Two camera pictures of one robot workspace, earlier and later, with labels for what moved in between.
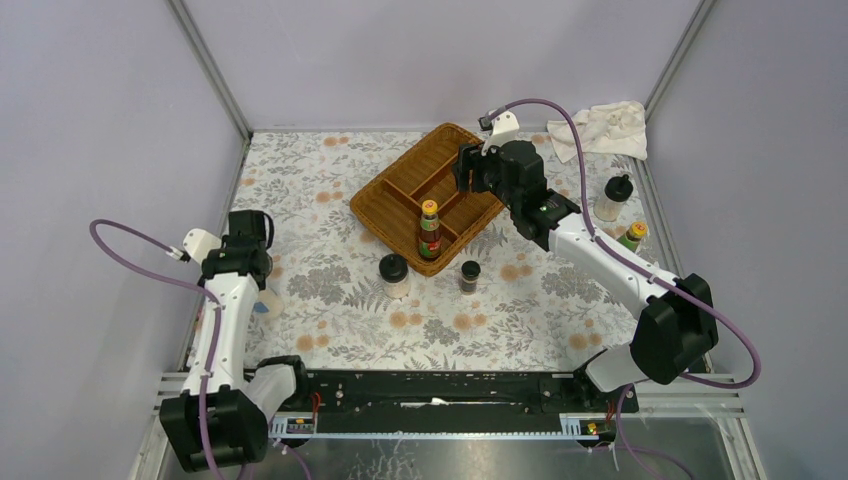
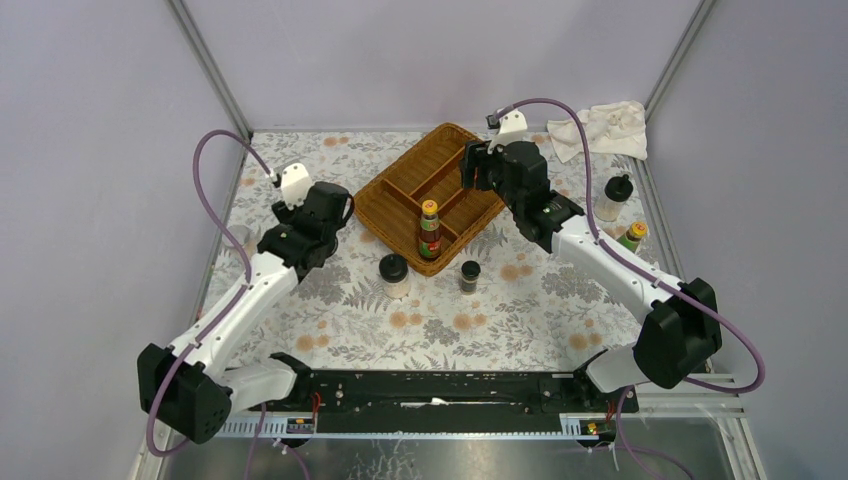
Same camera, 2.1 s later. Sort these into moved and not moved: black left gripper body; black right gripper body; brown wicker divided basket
Moved: black left gripper body
Not moved: brown wicker divided basket; black right gripper body
